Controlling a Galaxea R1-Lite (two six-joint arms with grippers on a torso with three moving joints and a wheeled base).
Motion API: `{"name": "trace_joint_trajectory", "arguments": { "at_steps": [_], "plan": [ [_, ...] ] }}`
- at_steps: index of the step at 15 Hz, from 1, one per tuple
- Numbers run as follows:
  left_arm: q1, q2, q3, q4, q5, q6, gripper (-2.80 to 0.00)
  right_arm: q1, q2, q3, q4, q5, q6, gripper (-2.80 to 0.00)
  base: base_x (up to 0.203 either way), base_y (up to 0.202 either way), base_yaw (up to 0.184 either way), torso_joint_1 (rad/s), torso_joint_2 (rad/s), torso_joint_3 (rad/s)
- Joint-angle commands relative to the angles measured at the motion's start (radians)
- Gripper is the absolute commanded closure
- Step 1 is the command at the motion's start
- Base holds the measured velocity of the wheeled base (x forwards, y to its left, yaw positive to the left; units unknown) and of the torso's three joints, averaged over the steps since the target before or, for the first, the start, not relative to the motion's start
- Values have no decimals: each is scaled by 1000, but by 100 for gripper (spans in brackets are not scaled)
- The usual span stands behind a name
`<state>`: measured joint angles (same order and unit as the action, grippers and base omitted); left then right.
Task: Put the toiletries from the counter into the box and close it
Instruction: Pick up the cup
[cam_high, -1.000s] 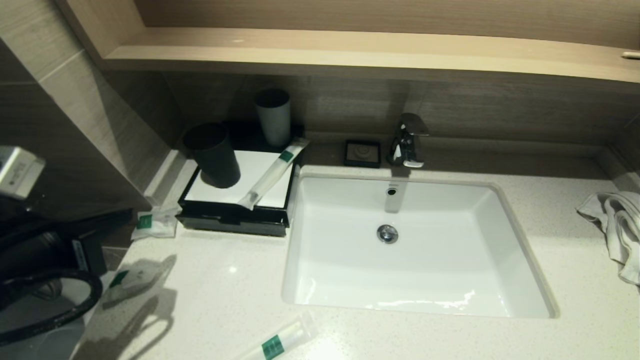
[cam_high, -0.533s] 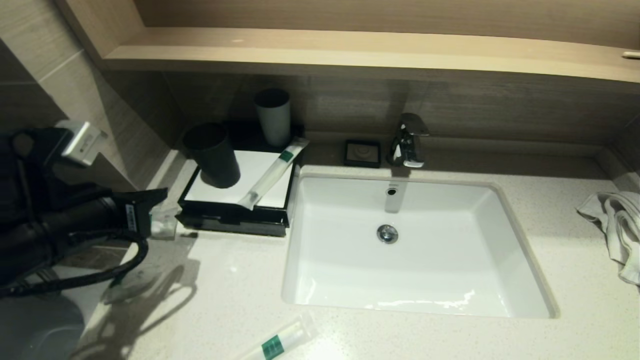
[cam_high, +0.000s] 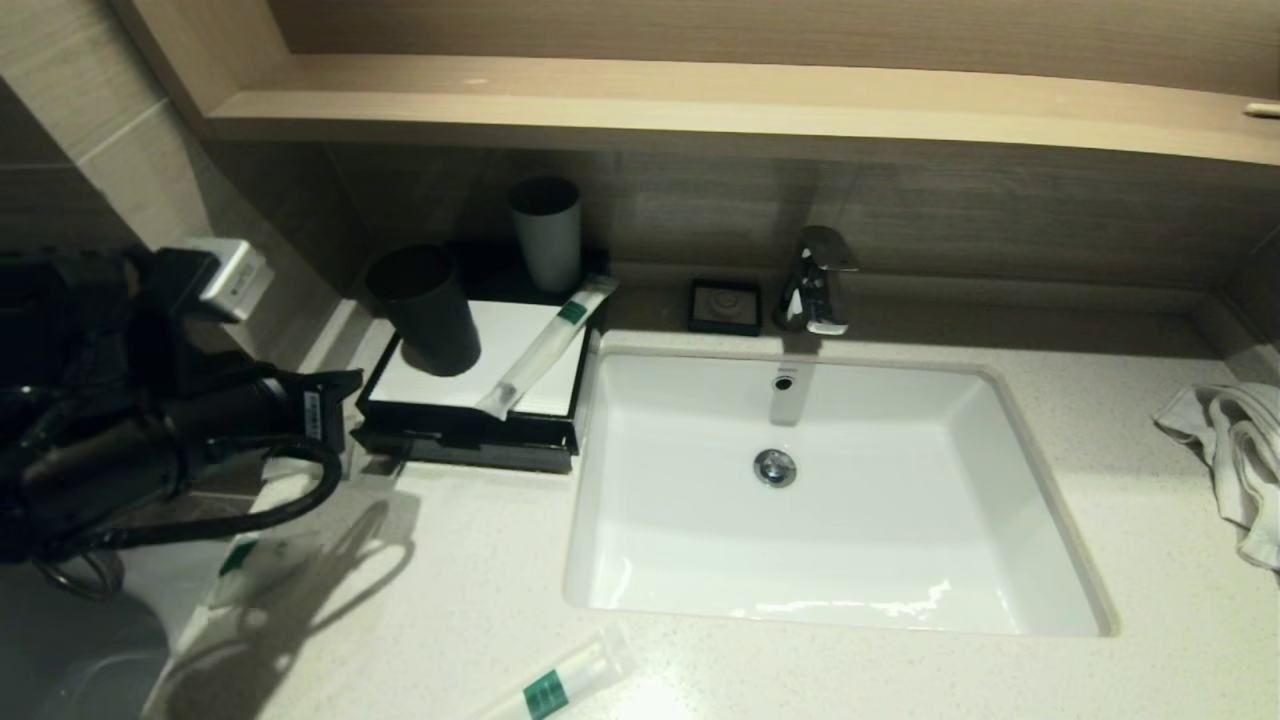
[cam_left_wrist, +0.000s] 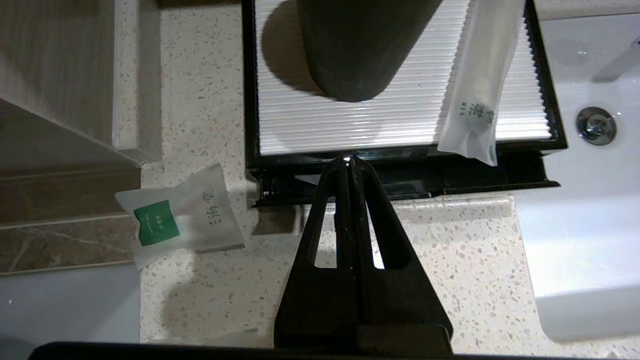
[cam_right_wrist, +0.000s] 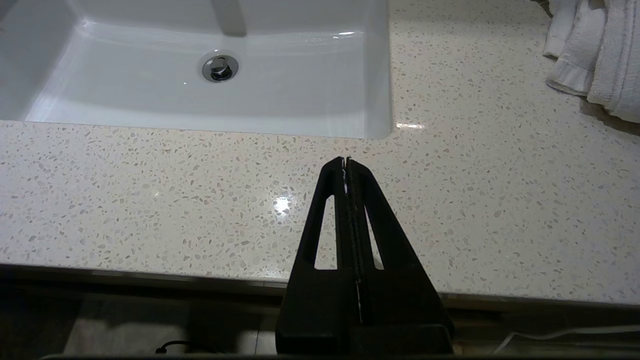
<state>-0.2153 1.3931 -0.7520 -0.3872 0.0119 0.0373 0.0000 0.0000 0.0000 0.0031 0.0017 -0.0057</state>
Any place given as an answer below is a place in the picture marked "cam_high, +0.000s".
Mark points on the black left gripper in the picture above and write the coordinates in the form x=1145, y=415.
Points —
x=80, y=320

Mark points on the black plastic cup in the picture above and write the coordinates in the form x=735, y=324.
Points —
x=430, y=320

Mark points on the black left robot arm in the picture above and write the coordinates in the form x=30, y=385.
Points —
x=230, y=420

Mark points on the black box with white top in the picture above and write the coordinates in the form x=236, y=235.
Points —
x=500, y=330

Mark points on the small white packet green label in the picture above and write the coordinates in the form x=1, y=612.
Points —
x=280, y=470
x=265, y=565

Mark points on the grey rounded fixture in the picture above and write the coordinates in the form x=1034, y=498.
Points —
x=80, y=670

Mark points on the black cup tray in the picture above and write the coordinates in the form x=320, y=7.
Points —
x=500, y=270

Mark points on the long toothbrush packet green label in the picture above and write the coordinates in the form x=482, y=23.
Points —
x=545, y=345

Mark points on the grey plastic cup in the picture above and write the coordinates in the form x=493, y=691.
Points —
x=550, y=250

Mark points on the clear toothbrush packet green label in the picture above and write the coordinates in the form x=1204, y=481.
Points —
x=570, y=675

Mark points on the black square soap dish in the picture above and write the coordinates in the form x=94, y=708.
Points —
x=725, y=305

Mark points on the light wooden shelf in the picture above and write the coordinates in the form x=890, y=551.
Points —
x=700, y=100

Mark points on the chrome drain stopper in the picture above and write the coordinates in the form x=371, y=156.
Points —
x=775, y=468

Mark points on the chrome faucet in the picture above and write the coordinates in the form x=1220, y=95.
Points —
x=815, y=285

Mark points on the white ceramic sink basin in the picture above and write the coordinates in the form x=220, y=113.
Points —
x=900, y=500

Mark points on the white towel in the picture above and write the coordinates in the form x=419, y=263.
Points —
x=1240, y=450

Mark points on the small pale object on shelf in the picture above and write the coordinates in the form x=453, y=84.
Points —
x=1262, y=110

